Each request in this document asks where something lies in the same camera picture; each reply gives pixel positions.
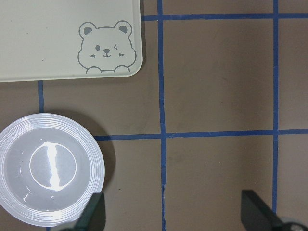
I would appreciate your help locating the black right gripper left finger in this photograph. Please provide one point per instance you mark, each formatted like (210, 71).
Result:
(93, 217)

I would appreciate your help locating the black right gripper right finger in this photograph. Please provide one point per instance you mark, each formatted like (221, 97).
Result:
(256, 215)

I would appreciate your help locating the white round plate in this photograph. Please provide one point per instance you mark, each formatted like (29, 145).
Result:
(50, 166)

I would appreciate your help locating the cream tray with bear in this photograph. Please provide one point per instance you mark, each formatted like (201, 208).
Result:
(68, 39)

